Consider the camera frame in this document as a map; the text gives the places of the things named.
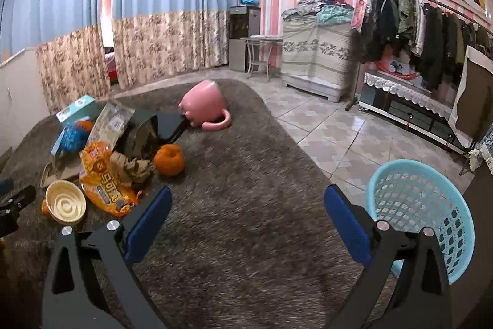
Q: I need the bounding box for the tan phone case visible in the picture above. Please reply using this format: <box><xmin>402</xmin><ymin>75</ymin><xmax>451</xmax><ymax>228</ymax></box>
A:
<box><xmin>39</xmin><ymin>155</ymin><xmax>82</xmax><ymax>189</ymax></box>

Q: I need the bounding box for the blue crumpled plastic bag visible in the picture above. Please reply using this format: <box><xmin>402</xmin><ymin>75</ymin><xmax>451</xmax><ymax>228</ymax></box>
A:
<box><xmin>60</xmin><ymin>120</ymin><xmax>93</xmax><ymax>153</ymax></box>

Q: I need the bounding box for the orange snack bag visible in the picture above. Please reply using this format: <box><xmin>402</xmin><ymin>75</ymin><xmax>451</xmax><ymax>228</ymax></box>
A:
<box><xmin>79</xmin><ymin>141</ymin><xmax>139</xmax><ymax>217</ymax></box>

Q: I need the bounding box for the light blue plastic basket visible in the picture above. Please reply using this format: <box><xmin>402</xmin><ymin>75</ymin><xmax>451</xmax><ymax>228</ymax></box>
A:
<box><xmin>365</xmin><ymin>159</ymin><xmax>475</xmax><ymax>284</ymax></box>

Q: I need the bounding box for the teal cardboard box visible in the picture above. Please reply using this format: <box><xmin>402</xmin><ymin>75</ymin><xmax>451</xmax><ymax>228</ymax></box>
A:
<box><xmin>56</xmin><ymin>95</ymin><xmax>100</xmax><ymax>127</ymax></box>

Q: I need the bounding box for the crumpled brown paper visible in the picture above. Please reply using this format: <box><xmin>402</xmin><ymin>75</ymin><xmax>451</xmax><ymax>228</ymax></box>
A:
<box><xmin>109</xmin><ymin>152</ymin><xmax>153</xmax><ymax>186</ymax></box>

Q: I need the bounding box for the grey printed snack bag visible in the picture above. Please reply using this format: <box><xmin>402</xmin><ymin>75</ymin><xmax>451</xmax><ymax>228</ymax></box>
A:
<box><xmin>87</xmin><ymin>100</ymin><xmax>135</xmax><ymax>150</ymax></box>

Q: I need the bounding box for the black wallet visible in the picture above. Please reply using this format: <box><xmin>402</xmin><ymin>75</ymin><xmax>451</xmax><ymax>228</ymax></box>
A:
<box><xmin>114</xmin><ymin>109</ymin><xmax>189</xmax><ymax>159</ymax></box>

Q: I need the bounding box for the brown draped cloth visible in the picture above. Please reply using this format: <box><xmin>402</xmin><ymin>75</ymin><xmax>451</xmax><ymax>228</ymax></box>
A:
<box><xmin>448</xmin><ymin>46</ymin><xmax>492</xmax><ymax>149</ymax></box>

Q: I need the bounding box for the blue floral curtain left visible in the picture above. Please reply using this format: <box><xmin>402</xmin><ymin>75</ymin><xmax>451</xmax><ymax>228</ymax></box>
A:
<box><xmin>1</xmin><ymin>0</ymin><xmax>109</xmax><ymax>112</ymax></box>

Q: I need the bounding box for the low tv cabinet lace cover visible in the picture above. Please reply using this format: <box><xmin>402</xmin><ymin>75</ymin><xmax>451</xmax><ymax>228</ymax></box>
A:
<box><xmin>357</xmin><ymin>68</ymin><xmax>473</xmax><ymax>155</ymax></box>

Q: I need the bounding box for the pink ceramic mug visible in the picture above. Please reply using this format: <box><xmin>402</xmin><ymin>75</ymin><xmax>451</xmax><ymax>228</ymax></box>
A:
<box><xmin>178</xmin><ymin>79</ymin><xmax>231</xmax><ymax>131</ymax></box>

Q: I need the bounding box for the cabinet with patterned cover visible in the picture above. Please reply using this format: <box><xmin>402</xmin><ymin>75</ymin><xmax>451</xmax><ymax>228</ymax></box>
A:
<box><xmin>281</xmin><ymin>16</ymin><xmax>352</xmax><ymax>103</ymax></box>

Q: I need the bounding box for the clothes rack with garments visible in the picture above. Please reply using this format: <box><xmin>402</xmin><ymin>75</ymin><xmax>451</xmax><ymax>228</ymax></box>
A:
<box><xmin>349</xmin><ymin>0</ymin><xmax>492</xmax><ymax>89</ymax></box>

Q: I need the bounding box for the small metal side table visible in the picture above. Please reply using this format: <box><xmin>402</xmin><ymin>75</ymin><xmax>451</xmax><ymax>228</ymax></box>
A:
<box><xmin>242</xmin><ymin>35</ymin><xmax>283</xmax><ymax>81</ymax></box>

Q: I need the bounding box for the grey water dispenser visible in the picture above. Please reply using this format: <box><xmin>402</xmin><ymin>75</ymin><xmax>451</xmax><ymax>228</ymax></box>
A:
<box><xmin>228</xmin><ymin>6</ymin><xmax>261</xmax><ymax>72</ymax></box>

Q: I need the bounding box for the pile of folded clothes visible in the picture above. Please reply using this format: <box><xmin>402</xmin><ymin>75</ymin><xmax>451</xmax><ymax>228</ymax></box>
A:
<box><xmin>282</xmin><ymin>0</ymin><xmax>353</xmax><ymax>25</ymax></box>

